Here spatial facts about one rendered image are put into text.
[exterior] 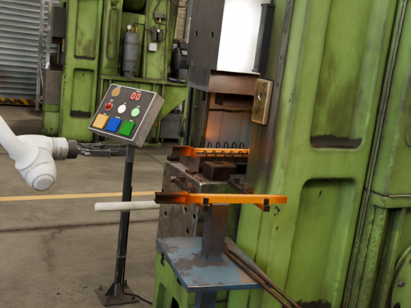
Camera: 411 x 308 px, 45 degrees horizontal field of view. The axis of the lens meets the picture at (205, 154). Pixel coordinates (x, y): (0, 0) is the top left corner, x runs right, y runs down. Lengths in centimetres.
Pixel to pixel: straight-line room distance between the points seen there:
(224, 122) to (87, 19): 464
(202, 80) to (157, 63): 495
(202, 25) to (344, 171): 86
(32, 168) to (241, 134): 114
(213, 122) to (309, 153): 67
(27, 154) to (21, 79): 814
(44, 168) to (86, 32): 520
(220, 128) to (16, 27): 768
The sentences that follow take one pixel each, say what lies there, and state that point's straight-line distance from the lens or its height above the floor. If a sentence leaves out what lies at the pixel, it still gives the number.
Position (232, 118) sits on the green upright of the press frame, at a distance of 251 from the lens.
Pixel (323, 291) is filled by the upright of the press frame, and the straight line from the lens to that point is 234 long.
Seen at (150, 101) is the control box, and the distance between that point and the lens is 256.
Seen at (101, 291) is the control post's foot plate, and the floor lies 1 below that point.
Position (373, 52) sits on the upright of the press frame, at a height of 151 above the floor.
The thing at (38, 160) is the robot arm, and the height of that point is 100.
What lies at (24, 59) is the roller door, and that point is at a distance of 992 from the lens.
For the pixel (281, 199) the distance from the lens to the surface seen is 169.
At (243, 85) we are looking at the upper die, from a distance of 220.
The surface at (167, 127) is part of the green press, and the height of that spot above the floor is 24.
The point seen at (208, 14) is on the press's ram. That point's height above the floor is 159.
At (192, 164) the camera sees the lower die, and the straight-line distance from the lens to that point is 222.
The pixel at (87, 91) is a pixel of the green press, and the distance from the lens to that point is 696.
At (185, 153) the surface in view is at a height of 99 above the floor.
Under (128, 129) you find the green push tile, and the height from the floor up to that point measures 100.
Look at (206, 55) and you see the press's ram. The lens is 216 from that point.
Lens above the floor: 144
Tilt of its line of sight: 12 degrees down
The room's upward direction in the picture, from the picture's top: 7 degrees clockwise
